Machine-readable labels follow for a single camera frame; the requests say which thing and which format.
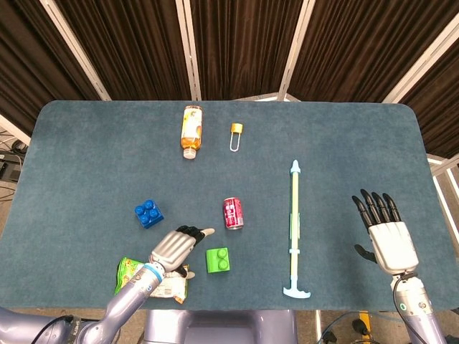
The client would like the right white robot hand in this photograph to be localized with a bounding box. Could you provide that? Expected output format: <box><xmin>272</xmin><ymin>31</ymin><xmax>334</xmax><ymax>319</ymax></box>
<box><xmin>351</xmin><ymin>188</ymin><xmax>420</xmax><ymax>276</ymax></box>

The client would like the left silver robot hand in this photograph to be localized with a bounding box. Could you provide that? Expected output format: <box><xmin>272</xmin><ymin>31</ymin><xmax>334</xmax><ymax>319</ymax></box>
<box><xmin>148</xmin><ymin>224</ymin><xmax>216</xmax><ymax>280</ymax></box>

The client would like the green toy building block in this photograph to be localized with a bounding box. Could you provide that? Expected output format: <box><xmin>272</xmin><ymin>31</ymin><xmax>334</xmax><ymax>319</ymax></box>
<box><xmin>205</xmin><ymin>247</ymin><xmax>232</xmax><ymax>274</ymax></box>

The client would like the blue toy building block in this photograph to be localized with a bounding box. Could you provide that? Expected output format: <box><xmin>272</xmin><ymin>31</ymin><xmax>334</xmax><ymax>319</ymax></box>
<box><xmin>134</xmin><ymin>199</ymin><xmax>165</xmax><ymax>229</ymax></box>

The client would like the blue and yellow toy water pump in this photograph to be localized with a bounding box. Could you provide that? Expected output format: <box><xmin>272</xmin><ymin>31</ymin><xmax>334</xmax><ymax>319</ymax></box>
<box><xmin>282</xmin><ymin>159</ymin><xmax>311</xmax><ymax>300</ymax></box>

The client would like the green snack bag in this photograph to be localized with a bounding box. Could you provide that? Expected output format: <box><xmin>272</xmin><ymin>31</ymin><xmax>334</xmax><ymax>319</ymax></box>
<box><xmin>113</xmin><ymin>256</ymin><xmax>189</xmax><ymax>305</ymax></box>

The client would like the red soda can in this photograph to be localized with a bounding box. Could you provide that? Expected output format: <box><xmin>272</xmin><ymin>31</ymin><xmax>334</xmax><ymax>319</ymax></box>
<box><xmin>222</xmin><ymin>196</ymin><xmax>245</xmax><ymax>231</ymax></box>

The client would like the lavender robot torso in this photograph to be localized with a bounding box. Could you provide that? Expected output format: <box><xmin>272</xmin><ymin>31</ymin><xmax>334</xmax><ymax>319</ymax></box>
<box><xmin>143</xmin><ymin>308</ymin><xmax>298</xmax><ymax>344</ymax></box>

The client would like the blue felt table cloth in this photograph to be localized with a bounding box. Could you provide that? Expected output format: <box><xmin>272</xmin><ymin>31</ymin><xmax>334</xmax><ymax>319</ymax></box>
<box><xmin>6</xmin><ymin>100</ymin><xmax>459</xmax><ymax>311</ymax></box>

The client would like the tea bottle with white cap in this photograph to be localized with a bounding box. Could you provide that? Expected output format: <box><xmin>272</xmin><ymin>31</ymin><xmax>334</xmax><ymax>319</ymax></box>
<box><xmin>179</xmin><ymin>105</ymin><xmax>204</xmax><ymax>160</ymax></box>

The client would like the yellow padlock with long shackle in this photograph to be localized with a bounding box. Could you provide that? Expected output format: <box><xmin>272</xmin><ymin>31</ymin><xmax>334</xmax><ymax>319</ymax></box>
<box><xmin>229</xmin><ymin>123</ymin><xmax>245</xmax><ymax>153</ymax></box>

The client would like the dark brown curtain panel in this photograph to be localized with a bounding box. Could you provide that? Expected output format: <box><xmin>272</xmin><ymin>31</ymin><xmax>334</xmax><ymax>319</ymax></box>
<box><xmin>399</xmin><ymin>53</ymin><xmax>459</xmax><ymax>159</ymax></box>
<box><xmin>288</xmin><ymin>0</ymin><xmax>459</xmax><ymax>104</ymax></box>
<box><xmin>189</xmin><ymin>0</ymin><xmax>305</xmax><ymax>101</ymax></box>
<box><xmin>0</xmin><ymin>0</ymin><xmax>102</xmax><ymax>137</ymax></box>
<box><xmin>55</xmin><ymin>0</ymin><xmax>191</xmax><ymax>102</ymax></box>

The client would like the black power strip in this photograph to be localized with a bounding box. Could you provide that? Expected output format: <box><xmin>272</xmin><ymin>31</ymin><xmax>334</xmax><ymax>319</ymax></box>
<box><xmin>0</xmin><ymin>150</ymin><xmax>23</xmax><ymax>182</ymax></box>

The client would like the white metal side frame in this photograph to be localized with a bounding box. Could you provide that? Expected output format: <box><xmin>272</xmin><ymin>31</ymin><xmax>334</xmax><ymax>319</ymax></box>
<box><xmin>426</xmin><ymin>153</ymin><xmax>459</xmax><ymax>261</ymax></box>

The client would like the white screen frame post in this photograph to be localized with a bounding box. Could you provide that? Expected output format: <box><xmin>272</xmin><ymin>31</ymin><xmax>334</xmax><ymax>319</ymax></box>
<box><xmin>175</xmin><ymin>0</ymin><xmax>202</xmax><ymax>101</ymax></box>
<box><xmin>382</xmin><ymin>13</ymin><xmax>459</xmax><ymax>104</ymax></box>
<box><xmin>39</xmin><ymin>0</ymin><xmax>111</xmax><ymax>102</ymax></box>
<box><xmin>278</xmin><ymin>0</ymin><xmax>317</xmax><ymax>102</ymax></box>

